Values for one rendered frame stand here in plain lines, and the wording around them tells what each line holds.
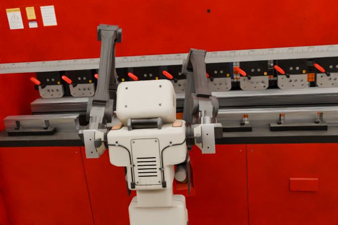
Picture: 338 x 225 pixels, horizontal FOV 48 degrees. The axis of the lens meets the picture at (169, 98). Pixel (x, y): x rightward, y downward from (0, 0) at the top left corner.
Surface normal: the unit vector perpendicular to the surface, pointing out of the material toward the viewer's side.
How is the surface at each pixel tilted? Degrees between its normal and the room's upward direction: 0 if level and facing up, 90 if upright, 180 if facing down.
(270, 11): 90
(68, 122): 90
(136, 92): 47
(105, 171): 90
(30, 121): 90
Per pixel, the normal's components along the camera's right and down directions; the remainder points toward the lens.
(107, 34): 0.09, -0.17
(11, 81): 0.98, -0.04
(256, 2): -0.16, 0.33
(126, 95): -0.13, -0.40
